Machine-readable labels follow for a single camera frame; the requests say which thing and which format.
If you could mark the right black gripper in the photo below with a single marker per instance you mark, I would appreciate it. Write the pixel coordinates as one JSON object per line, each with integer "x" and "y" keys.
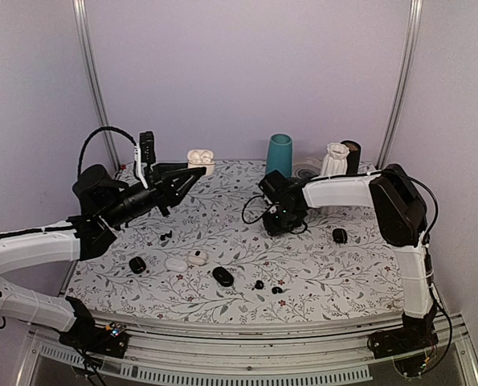
{"x": 272, "y": 231}

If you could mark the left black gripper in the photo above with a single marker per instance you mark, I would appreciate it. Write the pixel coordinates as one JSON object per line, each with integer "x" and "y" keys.
{"x": 165, "y": 190}

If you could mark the cream earbud case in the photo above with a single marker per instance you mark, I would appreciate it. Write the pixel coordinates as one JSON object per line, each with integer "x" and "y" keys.
{"x": 201, "y": 158}

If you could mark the black earbud charging case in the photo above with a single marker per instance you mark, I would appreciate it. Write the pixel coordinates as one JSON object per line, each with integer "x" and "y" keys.
{"x": 340, "y": 236}

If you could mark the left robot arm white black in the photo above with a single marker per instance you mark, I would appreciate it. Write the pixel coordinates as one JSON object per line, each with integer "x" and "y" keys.
{"x": 105, "y": 205}

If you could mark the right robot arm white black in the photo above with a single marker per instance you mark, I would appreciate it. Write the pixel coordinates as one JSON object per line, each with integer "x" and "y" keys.
{"x": 401, "y": 213}

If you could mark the black oval earbud case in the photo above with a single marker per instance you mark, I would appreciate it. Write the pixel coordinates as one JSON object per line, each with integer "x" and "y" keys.
{"x": 223, "y": 277}

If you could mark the white open earbud case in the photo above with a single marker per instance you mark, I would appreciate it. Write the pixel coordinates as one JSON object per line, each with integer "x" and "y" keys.
{"x": 198, "y": 257}

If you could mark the white closed earbud case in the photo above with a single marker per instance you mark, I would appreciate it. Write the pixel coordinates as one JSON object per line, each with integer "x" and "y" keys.
{"x": 176, "y": 265}

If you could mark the black small earbud case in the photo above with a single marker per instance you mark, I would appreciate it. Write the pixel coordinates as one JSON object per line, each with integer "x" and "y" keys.
{"x": 137, "y": 265}

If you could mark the black earbud pair left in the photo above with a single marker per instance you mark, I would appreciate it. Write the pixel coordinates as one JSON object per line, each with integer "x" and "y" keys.
{"x": 166, "y": 236}

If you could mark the teal tall vase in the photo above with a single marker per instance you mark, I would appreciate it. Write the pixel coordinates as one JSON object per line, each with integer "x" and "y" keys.
{"x": 279, "y": 155}

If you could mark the white ribbed vase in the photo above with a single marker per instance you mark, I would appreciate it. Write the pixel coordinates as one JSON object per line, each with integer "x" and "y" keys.
{"x": 335, "y": 160}

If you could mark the floral patterned table mat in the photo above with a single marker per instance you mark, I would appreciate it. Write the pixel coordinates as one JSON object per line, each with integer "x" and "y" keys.
{"x": 321, "y": 280}

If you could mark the dark brown cylinder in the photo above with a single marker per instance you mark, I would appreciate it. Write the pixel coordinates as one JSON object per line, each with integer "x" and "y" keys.
{"x": 353, "y": 158}

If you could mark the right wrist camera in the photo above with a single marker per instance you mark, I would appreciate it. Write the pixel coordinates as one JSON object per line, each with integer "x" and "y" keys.
{"x": 273, "y": 185}

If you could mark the front aluminium rail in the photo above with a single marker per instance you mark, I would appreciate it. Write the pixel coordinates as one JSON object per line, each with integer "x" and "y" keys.
{"x": 316, "y": 353}

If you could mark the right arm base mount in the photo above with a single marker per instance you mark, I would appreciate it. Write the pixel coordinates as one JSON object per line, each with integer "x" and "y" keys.
{"x": 414, "y": 334}

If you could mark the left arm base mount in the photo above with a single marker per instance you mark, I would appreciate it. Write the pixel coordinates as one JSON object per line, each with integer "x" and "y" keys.
{"x": 84, "y": 335}

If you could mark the left aluminium frame post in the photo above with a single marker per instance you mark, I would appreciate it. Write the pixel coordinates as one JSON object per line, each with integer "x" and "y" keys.
{"x": 83, "y": 32}

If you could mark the aluminium frame post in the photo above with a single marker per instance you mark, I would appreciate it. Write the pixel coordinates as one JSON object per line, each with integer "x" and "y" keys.
{"x": 83, "y": 32}
{"x": 408, "y": 54}

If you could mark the right aluminium frame post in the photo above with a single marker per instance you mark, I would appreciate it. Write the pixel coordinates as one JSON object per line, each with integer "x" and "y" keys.
{"x": 408, "y": 54}

